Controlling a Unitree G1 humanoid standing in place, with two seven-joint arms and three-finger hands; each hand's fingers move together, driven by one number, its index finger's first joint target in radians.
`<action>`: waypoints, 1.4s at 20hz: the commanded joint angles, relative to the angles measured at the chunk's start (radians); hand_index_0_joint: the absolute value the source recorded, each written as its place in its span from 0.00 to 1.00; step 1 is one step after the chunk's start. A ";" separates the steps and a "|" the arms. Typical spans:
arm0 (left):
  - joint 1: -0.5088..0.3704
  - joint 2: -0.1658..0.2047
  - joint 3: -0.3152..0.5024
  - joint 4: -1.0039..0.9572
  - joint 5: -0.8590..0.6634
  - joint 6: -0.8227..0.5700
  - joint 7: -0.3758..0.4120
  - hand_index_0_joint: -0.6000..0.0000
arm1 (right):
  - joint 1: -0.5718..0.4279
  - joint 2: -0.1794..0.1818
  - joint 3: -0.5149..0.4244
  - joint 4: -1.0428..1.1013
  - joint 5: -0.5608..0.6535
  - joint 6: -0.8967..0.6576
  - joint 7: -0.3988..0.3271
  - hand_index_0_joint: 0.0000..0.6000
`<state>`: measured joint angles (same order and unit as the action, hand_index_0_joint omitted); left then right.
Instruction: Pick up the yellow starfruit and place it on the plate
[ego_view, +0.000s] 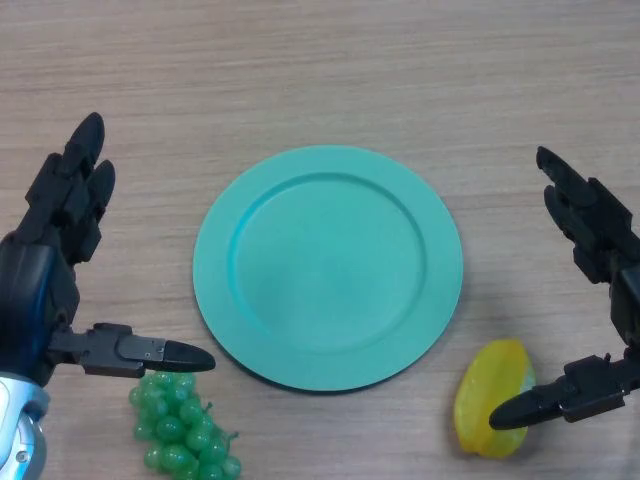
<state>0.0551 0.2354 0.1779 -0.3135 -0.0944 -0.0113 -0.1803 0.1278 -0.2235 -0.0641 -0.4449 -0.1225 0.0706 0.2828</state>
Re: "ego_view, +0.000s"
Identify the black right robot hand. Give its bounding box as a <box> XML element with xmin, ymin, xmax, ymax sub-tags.
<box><xmin>488</xmin><ymin>145</ymin><xmax>640</xmax><ymax>431</ymax></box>

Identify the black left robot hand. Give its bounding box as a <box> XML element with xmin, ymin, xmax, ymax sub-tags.
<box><xmin>0</xmin><ymin>111</ymin><xmax>217</xmax><ymax>389</ymax></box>

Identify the yellow starfruit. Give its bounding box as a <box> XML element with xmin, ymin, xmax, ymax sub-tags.
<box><xmin>452</xmin><ymin>338</ymin><xmax>537</xmax><ymax>459</ymax></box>

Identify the green round plate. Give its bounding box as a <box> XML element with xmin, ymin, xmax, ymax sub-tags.
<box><xmin>192</xmin><ymin>144</ymin><xmax>464</xmax><ymax>396</ymax></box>

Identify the green grape bunch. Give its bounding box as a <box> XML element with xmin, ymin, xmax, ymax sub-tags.
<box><xmin>128</xmin><ymin>370</ymin><xmax>244</xmax><ymax>480</ymax></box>

